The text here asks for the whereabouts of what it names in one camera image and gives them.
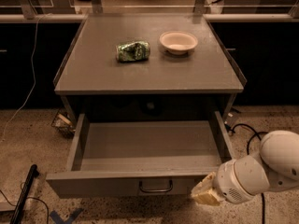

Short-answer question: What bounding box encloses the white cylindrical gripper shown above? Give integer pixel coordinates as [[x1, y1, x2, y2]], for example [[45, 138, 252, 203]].
[[191, 154, 270, 206]]

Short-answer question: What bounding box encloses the grey top drawer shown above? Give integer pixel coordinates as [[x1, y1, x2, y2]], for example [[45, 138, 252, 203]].
[[46, 111, 234, 198]]

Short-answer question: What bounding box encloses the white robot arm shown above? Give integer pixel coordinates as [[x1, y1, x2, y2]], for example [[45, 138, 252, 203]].
[[191, 131, 299, 206]]

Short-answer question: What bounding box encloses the grey metal cabinet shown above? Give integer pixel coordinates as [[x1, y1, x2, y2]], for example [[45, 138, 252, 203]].
[[55, 13, 246, 119]]

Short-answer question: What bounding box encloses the crushed green soda can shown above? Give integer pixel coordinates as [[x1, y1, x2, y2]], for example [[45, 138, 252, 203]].
[[116, 40, 150, 63]]

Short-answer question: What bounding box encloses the black pole on floor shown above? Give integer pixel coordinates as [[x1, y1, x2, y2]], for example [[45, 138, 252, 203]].
[[9, 164, 39, 224]]

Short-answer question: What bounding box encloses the dark metal drawer handle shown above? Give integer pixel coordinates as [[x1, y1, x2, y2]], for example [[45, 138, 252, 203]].
[[138, 180, 173, 194]]

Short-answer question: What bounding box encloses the thin black floor cable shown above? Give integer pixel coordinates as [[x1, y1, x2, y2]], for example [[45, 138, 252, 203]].
[[0, 181, 50, 224]]

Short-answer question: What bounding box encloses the wire basket on floor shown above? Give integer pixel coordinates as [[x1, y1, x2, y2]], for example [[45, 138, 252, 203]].
[[51, 109, 75, 138]]

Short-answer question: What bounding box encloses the white hanging cable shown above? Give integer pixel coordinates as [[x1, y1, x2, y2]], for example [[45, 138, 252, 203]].
[[0, 13, 48, 142]]

